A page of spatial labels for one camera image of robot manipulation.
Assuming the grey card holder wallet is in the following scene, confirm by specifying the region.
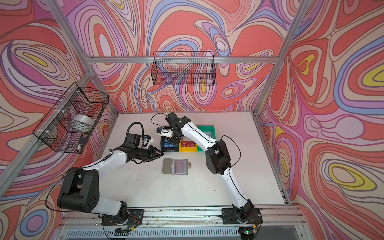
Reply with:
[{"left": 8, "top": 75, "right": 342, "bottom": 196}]
[{"left": 162, "top": 158, "right": 192, "bottom": 176}]

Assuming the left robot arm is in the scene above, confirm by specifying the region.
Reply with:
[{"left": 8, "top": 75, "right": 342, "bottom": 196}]
[{"left": 57, "top": 146, "right": 164, "bottom": 219}]

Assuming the green plastic bin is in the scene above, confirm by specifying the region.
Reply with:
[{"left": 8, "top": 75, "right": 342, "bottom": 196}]
[{"left": 197, "top": 125, "right": 216, "bottom": 139}]

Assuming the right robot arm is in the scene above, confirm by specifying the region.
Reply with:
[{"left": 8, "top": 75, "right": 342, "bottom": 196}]
[{"left": 158, "top": 112, "right": 255, "bottom": 223}]

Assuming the black plastic bin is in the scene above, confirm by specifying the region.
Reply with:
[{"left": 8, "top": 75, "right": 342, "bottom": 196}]
[{"left": 161, "top": 136, "right": 180, "bottom": 152}]

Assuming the left wire basket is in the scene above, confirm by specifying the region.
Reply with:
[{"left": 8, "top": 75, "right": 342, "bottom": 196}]
[{"left": 33, "top": 83, "right": 110, "bottom": 154}]

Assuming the red card in yellow bin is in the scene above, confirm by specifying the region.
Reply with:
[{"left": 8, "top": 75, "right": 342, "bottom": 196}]
[{"left": 182, "top": 139, "right": 196, "bottom": 148}]

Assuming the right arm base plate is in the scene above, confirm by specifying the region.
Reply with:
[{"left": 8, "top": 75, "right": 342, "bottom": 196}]
[{"left": 218, "top": 207, "right": 264, "bottom": 226}]

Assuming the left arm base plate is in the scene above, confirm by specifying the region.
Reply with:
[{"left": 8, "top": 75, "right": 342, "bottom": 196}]
[{"left": 102, "top": 209, "right": 144, "bottom": 227}]

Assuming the yellow plastic bin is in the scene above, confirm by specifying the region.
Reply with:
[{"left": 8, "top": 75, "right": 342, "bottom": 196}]
[{"left": 179, "top": 137, "right": 198, "bottom": 152}]

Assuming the back wire basket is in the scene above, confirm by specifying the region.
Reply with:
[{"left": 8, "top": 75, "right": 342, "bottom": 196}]
[{"left": 151, "top": 51, "right": 217, "bottom": 86}]

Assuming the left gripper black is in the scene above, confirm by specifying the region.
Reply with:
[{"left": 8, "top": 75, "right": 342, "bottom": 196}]
[{"left": 133, "top": 145, "right": 164, "bottom": 162}]

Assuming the red credit card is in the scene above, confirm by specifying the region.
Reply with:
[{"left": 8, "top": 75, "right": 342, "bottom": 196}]
[{"left": 174, "top": 159, "right": 188, "bottom": 175}]

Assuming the wire basket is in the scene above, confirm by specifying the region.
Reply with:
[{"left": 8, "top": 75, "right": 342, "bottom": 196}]
[
  {"left": 33, "top": 83, "right": 110, "bottom": 154},
  {"left": 151, "top": 51, "right": 217, "bottom": 86}
]

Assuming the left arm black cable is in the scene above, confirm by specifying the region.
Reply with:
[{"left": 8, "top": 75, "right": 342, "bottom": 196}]
[{"left": 125, "top": 121, "right": 145, "bottom": 139}]

